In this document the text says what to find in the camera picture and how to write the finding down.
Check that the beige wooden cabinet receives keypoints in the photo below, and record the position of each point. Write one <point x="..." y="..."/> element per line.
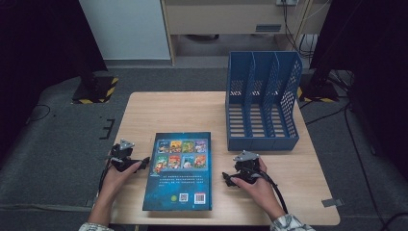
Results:
<point x="224" y="16"/>

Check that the white panel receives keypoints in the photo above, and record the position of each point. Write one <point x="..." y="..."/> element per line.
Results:
<point x="128" y="29"/>

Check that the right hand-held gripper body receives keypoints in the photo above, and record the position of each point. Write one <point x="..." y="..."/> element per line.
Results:
<point x="247" y="170"/>

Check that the dark curtain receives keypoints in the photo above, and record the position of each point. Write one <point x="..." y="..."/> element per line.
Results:
<point x="369" y="48"/>
<point x="32" y="48"/>

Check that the person's left hand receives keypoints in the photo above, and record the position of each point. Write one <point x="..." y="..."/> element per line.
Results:
<point x="115" y="181"/>

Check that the white power socket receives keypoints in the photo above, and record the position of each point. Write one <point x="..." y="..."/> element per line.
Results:
<point x="287" y="2"/>

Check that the black stand with striped base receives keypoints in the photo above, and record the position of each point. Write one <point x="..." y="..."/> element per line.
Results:
<point x="96" y="91"/>
<point x="320" y="91"/>

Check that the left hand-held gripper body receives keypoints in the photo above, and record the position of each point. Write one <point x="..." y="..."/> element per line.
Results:
<point x="123" y="157"/>

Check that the person's right hand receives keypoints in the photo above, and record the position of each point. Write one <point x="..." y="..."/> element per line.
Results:
<point x="261" y="192"/>

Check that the grey tape piece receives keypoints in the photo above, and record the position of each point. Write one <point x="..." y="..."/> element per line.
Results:
<point x="89" y="203"/>
<point x="332" y="202"/>

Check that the blue plastic file rack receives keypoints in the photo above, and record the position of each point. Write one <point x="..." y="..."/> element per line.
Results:
<point x="260" y="144"/>

